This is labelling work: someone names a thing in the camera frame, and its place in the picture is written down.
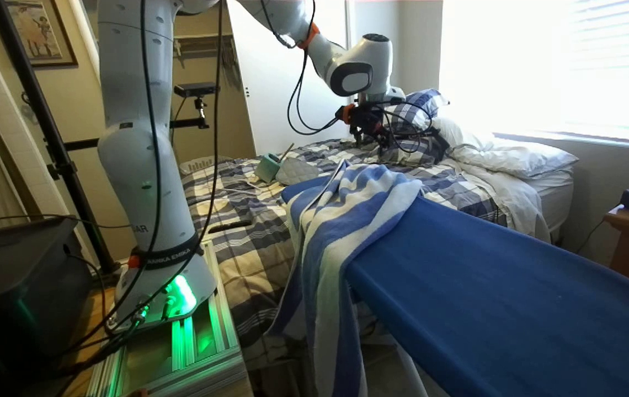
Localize blue ironing board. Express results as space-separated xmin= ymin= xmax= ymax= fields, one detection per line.
xmin=280 ymin=177 xmax=629 ymax=397

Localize framed wall picture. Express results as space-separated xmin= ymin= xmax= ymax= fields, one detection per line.
xmin=2 ymin=0 xmax=80 ymax=71

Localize white window blinds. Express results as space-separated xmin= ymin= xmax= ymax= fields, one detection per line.
xmin=442 ymin=0 xmax=629 ymax=146

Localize black camera on mount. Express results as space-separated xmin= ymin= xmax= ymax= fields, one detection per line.
xmin=172 ymin=82 xmax=224 ymax=98

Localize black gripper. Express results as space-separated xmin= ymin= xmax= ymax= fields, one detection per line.
xmin=348 ymin=98 xmax=397 ymax=155

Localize robot mounting platform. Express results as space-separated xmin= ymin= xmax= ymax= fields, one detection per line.
xmin=90 ymin=241 xmax=253 ymax=397

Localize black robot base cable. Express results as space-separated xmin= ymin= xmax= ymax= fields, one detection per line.
xmin=55 ymin=0 xmax=229 ymax=370

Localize white crumpled item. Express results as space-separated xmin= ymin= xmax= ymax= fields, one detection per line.
xmin=275 ymin=155 xmax=332 ymax=188

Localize blue white striped towel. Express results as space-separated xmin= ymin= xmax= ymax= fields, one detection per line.
xmin=268 ymin=160 xmax=428 ymax=397

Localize white bed sheet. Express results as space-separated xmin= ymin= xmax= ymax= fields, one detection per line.
xmin=443 ymin=156 xmax=576 ymax=243

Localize small teal box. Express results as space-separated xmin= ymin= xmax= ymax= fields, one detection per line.
xmin=253 ymin=153 xmax=283 ymax=183

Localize white pillow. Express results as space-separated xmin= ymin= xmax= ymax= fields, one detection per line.
xmin=438 ymin=117 xmax=579 ymax=183

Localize plaid bed comforter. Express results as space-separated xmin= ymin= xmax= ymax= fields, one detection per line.
xmin=178 ymin=138 xmax=552 ymax=370

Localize blue plaid pillow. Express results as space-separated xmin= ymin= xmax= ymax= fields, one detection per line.
xmin=378 ymin=89 xmax=453 ymax=167

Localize black camera stand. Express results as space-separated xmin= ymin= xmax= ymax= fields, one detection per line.
xmin=0 ymin=0 xmax=209 ymax=280

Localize black storage bin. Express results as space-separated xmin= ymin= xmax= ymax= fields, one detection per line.
xmin=0 ymin=214 xmax=100 ymax=370

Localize black wrist cable bundle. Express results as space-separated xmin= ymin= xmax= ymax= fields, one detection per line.
xmin=256 ymin=0 xmax=346 ymax=138

